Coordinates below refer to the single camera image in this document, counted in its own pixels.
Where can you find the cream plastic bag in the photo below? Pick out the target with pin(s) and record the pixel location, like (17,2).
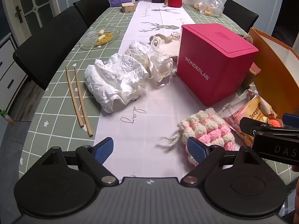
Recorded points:
(160,66)

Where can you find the white cabinet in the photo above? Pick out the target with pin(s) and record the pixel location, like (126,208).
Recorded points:
(9,70)

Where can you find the clear plastic packet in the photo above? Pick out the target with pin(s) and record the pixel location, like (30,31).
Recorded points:
(236,121)

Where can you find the banana pieces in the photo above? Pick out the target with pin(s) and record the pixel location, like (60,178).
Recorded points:
(104,38)

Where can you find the translucent labelled plastic bag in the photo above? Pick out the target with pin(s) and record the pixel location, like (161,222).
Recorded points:
(137,50)

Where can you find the orange crochet toy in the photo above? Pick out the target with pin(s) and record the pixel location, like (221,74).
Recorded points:
(274,122)

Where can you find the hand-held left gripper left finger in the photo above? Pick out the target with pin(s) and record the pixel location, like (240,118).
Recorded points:
(104,149)

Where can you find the orange cardboard box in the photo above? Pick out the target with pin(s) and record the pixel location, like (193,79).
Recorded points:
(268,74)

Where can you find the glass plate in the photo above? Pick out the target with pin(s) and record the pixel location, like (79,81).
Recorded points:
(88,38)

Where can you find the pink square box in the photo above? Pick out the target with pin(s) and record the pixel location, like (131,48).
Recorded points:
(210,58)

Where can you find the black chair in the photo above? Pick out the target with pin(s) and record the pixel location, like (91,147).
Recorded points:
(93,5)
(46,44)
(240,14)

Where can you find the pink white crochet pouch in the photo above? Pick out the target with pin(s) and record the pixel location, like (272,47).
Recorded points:
(210,130)

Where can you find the glass panel door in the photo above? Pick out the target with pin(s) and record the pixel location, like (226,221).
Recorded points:
(37,2)

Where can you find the yellow snack packet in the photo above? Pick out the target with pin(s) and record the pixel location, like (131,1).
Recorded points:
(255,109)

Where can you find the brown sponge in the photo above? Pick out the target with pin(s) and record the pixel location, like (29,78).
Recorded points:
(251,74)

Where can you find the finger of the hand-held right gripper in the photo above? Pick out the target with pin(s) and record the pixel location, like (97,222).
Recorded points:
(248,124)
(292,120)

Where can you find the small orange green object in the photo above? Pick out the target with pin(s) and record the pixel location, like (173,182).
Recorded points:
(7,116)

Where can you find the wooden chopstick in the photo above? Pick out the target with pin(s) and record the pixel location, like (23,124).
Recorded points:
(81,100)
(73,98)

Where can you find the small wooden box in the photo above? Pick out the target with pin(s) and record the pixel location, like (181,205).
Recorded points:
(128,7)

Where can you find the white plastic bag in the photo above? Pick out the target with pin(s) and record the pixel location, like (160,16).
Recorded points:
(112,79)

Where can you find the brown plush toy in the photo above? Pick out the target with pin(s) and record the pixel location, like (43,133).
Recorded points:
(248,38)

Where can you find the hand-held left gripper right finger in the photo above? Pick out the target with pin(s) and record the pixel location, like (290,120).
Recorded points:
(196,150)

